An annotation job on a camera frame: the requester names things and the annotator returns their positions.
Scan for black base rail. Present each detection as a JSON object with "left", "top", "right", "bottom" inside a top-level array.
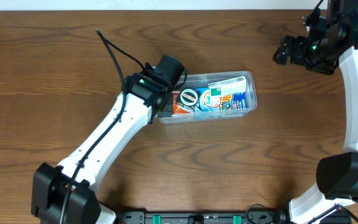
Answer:
[{"left": 113, "top": 207, "right": 352, "bottom": 224}]

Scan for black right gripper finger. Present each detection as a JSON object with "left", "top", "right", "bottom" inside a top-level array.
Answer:
[
  {"left": 273, "top": 35, "right": 293, "bottom": 65},
  {"left": 290, "top": 36, "right": 308, "bottom": 66}
]

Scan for small green square box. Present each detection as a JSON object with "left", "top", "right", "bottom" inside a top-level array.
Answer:
[{"left": 177, "top": 88, "right": 201, "bottom": 113}]

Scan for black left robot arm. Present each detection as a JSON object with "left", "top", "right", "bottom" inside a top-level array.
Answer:
[{"left": 31, "top": 55, "right": 186, "bottom": 223}]

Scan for blue cool fever box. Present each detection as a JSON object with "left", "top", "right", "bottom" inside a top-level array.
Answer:
[{"left": 194, "top": 86, "right": 247, "bottom": 113}]

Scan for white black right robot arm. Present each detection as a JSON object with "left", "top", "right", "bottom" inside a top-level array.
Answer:
[{"left": 273, "top": 0, "right": 358, "bottom": 223}]

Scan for clear plastic container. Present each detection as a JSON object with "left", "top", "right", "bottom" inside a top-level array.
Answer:
[{"left": 160, "top": 71, "right": 257, "bottom": 124}]

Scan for white green box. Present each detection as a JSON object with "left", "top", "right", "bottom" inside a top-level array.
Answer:
[{"left": 208, "top": 76, "right": 247, "bottom": 96}]

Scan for red medicine box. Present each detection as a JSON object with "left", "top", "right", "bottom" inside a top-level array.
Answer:
[{"left": 172, "top": 91, "right": 193, "bottom": 114}]

